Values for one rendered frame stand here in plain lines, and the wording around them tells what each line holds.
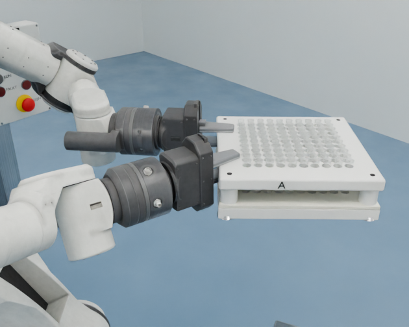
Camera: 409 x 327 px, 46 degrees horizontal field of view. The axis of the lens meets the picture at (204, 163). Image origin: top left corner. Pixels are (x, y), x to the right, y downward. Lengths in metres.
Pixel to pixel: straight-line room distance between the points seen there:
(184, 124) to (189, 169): 0.16
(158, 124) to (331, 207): 0.33
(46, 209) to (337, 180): 0.41
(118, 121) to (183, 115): 0.12
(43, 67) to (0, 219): 0.61
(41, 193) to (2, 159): 0.98
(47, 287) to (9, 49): 0.50
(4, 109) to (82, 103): 0.59
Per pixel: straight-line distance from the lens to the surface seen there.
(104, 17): 5.45
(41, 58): 1.11
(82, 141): 0.86
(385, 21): 3.56
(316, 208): 0.75
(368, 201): 0.77
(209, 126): 0.85
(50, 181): 0.61
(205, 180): 0.72
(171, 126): 0.85
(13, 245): 0.56
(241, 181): 0.71
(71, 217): 0.65
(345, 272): 2.29
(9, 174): 1.60
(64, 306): 1.08
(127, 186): 0.65
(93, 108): 0.88
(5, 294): 0.98
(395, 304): 2.20
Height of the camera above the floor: 1.43
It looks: 28 degrees down
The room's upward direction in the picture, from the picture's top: straight up
